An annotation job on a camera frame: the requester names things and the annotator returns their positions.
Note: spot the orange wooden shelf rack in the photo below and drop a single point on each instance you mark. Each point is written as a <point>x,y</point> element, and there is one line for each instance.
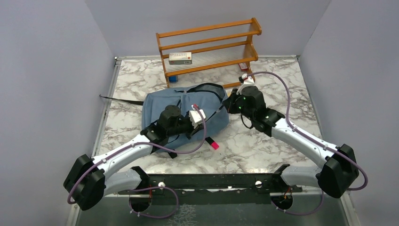
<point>212,46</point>

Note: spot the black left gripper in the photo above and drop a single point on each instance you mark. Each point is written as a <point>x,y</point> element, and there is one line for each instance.
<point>193,131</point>

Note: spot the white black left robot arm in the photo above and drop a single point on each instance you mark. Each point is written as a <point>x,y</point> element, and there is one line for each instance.
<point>92,178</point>

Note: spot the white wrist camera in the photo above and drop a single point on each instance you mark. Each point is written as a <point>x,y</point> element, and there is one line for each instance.
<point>246,81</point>
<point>197,116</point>

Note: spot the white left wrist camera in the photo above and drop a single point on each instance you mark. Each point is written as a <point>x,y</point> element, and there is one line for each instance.
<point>197,116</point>

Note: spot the white grey box on shelf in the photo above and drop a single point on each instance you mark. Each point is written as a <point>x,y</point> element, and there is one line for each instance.
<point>180,58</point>

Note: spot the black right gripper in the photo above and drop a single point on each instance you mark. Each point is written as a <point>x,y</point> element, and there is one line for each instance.
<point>229,102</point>

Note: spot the blue small object under shelf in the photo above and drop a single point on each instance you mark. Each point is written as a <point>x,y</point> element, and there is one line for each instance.
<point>173,79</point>

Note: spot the blue student backpack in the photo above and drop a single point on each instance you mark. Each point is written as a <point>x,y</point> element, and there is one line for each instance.
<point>207,96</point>

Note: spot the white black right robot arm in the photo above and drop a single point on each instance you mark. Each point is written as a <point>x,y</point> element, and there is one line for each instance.
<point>334,169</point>

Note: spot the pink marker pen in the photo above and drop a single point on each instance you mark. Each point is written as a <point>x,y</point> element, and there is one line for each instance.
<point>212,143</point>

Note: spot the small red card box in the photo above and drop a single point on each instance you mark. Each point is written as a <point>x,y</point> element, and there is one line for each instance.
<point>243,66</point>

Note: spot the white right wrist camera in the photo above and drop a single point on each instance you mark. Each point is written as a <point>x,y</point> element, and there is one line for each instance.
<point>246,81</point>

